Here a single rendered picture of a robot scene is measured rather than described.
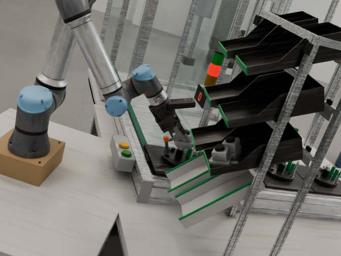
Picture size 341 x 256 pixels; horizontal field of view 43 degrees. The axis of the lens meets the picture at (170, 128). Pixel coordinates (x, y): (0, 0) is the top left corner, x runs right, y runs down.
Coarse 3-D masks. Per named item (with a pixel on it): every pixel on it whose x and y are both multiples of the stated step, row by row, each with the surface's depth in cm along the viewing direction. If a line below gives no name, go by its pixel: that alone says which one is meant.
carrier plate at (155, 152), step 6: (144, 144) 189; (150, 150) 184; (156, 150) 186; (162, 150) 188; (186, 150) 194; (150, 156) 179; (156, 156) 181; (192, 156) 190; (150, 162) 177; (156, 162) 176; (162, 162) 178; (156, 168) 172; (162, 168) 173; (168, 168) 174; (156, 174) 168; (162, 174) 169
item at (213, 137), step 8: (200, 128) 154; (208, 128) 154; (216, 128) 154; (224, 128) 154; (232, 128) 153; (240, 128) 141; (248, 128) 141; (192, 136) 148; (200, 136) 152; (208, 136) 151; (216, 136) 150; (224, 136) 149; (200, 144) 142; (208, 144) 142; (216, 144) 142
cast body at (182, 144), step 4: (188, 132) 176; (188, 136) 176; (180, 140) 177; (184, 140) 176; (176, 144) 177; (180, 144) 177; (184, 144) 177; (188, 144) 178; (192, 144) 180; (188, 148) 179
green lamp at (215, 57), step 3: (213, 54) 187; (216, 54) 185; (219, 54) 184; (213, 57) 186; (216, 57) 185; (219, 57) 185; (222, 57) 185; (213, 60) 186; (216, 60) 185; (219, 60) 185; (222, 60) 186; (213, 63) 186; (216, 63) 186; (219, 63) 186
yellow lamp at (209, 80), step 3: (207, 75) 189; (210, 75) 188; (207, 78) 189; (210, 78) 188; (213, 78) 188; (216, 78) 189; (204, 81) 191; (207, 81) 189; (210, 81) 189; (213, 81) 189; (216, 81) 190; (204, 84) 191; (207, 84) 190; (210, 84) 189; (213, 84) 190
